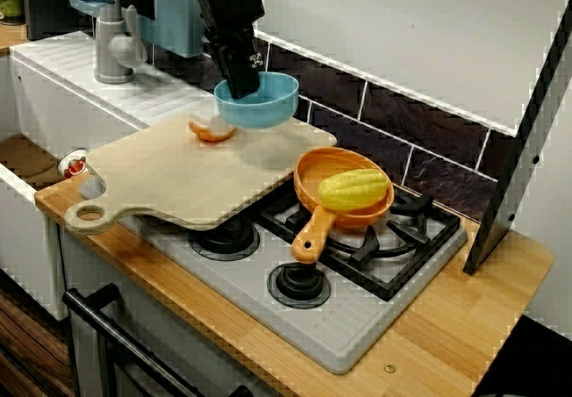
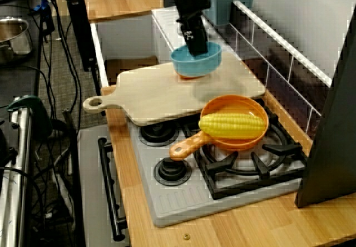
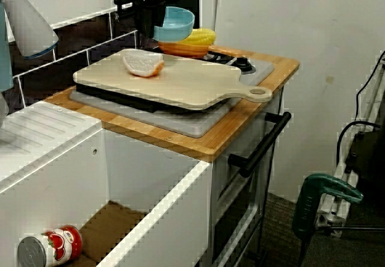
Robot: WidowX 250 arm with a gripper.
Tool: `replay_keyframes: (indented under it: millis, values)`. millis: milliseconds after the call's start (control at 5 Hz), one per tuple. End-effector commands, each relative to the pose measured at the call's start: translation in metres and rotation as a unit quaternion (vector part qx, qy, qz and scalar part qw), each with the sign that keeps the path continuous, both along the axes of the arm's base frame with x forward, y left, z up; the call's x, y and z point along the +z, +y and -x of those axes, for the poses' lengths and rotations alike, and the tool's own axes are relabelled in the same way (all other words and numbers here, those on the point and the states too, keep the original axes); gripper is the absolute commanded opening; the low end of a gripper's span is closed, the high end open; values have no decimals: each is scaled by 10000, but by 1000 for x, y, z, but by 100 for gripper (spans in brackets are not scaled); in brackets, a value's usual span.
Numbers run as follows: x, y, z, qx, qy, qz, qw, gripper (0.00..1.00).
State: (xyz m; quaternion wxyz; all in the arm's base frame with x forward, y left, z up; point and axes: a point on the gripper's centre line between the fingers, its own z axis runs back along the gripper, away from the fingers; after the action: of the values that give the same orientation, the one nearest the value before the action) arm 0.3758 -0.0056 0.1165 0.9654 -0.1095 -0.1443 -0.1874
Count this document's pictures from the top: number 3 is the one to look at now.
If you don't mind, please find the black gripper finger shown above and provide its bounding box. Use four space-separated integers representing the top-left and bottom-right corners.
153 4 167 27
136 6 155 40

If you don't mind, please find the light blue plastic bowl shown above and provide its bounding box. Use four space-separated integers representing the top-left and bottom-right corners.
153 6 196 42

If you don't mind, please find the white toy bread slice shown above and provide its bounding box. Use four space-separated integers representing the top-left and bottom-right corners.
122 51 165 78

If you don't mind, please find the orange toy frying pan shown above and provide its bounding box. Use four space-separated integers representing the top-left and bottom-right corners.
158 40 250 59

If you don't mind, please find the yellow toy corn cob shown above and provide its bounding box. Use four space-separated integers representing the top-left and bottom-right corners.
180 28 217 46

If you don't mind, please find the dark tile backsplash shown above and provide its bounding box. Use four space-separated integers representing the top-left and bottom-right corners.
8 0 160 114

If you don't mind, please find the black burner grate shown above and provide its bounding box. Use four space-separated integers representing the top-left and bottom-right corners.
204 50 238 67
75 82 232 114

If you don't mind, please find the black stove knob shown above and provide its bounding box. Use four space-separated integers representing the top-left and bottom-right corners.
233 57 257 75

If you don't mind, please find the grey toy stove top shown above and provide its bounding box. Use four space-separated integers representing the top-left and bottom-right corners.
69 55 275 138

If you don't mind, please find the wooden countertop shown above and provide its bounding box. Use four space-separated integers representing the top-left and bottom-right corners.
45 50 301 163

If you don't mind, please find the white toy kitchen cabinet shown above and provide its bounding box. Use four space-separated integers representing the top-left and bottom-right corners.
210 86 285 267

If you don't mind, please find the green clamp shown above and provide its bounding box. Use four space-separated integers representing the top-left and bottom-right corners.
292 173 364 247

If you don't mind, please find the tomato print tin can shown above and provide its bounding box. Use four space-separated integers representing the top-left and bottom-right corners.
16 224 84 267

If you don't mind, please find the dark box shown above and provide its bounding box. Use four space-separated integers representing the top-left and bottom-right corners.
345 128 385 201

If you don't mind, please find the wooden cutting board with handle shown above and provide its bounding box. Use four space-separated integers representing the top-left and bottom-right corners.
73 49 273 111

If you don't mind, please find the black oven door handle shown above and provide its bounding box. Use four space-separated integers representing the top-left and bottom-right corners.
227 111 292 178

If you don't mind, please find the thin black cable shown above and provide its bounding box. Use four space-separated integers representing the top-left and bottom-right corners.
356 50 385 123

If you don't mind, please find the thick black cable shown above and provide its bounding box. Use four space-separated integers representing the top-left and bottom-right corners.
336 121 382 171

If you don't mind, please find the aluminium frame profile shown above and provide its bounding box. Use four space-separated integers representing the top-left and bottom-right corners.
318 59 385 239

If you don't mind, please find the black floor cable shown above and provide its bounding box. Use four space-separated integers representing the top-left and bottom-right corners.
297 224 385 267

